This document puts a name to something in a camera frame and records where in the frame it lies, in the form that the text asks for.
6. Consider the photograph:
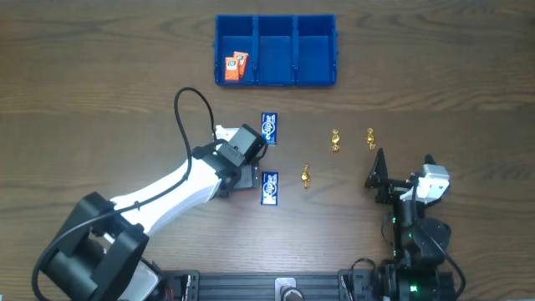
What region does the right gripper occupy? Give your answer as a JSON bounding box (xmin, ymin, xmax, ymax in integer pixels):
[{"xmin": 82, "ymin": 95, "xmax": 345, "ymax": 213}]
[{"xmin": 364, "ymin": 147, "xmax": 438, "ymax": 206}]

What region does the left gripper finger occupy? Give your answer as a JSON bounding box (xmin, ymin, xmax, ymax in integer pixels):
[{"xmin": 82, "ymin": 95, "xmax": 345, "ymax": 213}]
[{"xmin": 232, "ymin": 164, "xmax": 261, "ymax": 190}]

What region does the blue candy pack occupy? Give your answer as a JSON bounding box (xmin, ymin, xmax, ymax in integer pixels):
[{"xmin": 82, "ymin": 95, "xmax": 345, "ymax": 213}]
[
  {"xmin": 260, "ymin": 111, "xmax": 278, "ymax": 146},
  {"xmin": 260, "ymin": 171, "xmax": 280, "ymax": 207}
]

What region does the orange candy box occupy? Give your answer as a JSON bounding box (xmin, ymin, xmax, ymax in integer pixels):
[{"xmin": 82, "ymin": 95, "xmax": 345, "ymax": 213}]
[
  {"xmin": 233, "ymin": 51, "xmax": 250, "ymax": 79},
  {"xmin": 224, "ymin": 56, "xmax": 242, "ymax": 82}
]

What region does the blue tray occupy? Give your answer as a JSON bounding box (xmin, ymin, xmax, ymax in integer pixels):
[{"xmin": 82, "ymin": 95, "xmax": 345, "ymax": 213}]
[{"xmin": 213, "ymin": 13, "xmax": 339, "ymax": 88}]

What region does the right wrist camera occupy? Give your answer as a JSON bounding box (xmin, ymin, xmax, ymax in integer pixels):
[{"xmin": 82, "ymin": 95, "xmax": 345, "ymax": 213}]
[{"xmin": 400, "ymin": 163, "xmax": 451, "ymax": 206}]

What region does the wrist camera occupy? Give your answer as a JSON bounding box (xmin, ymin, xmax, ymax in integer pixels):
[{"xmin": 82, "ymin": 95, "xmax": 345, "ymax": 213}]
[
  {"xmin": 214, "ymin": 123, "xmax": 268, "ymax": 166},
  {"xmin": 400, "ymin": 163, "xmax": 451, "ymax": 206}
]

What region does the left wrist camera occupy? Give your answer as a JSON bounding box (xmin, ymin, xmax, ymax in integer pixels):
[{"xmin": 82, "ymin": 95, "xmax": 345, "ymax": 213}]
[{"xmin": 214, "ymin": 123, "xmax": 268, "ymax": 166}]

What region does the black cable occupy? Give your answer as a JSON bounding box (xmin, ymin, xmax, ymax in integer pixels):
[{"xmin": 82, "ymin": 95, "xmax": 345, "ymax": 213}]
[
  {"xmin": 32, "ymin": 86, "xmax": 218, "ymax": 301},
  {"xmin": 430, "ymin": 240, "xmax": 467, "ymax": 300}
]

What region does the mounting rail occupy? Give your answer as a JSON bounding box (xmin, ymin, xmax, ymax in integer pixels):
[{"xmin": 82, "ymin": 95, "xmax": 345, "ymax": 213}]
[{"xmin": 160, "ymin": 269, "xmax": 456, "ymax": 301}]

